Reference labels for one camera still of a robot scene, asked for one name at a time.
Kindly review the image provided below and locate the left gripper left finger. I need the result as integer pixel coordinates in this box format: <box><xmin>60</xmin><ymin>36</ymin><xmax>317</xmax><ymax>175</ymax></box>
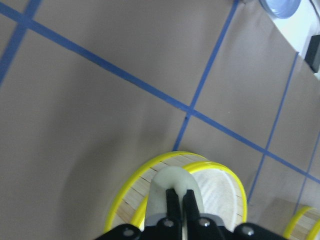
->
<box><xmin>165</xmin><ymin>188</ymin><xmax>182</xmax><ymax>227</ymax></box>

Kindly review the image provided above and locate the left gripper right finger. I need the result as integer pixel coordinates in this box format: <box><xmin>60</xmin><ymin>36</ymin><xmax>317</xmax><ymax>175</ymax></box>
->
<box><xmin>183</xmin><ymin>189</ymin><xmax>200</xmax><ymax>224</ymax></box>

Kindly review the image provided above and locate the white steamed bun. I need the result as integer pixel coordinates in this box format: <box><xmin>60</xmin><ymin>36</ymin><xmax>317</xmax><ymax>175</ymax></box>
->
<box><xmin>143</xmin><ymin>166</ymin><xmax>213</xmax><ymax>240</ymax></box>

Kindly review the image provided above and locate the yellow rimmed steamer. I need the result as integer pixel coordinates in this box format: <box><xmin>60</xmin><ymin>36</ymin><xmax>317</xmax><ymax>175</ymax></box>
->
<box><xmin>101</xmin><ymin>151</ymin><xmax>248</xmax><ymax>240</ymax></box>
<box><xmin>283</xmin><ymin>205</ymin><xmax>320</xmax><ymax>240</ymax></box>

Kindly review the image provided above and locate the blue plate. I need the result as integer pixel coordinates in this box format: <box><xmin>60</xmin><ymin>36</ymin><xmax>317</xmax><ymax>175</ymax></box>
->
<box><xmin>259</xmin><ymin>0</ymin><xmax>301</xmax><ymax>19</ymax></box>

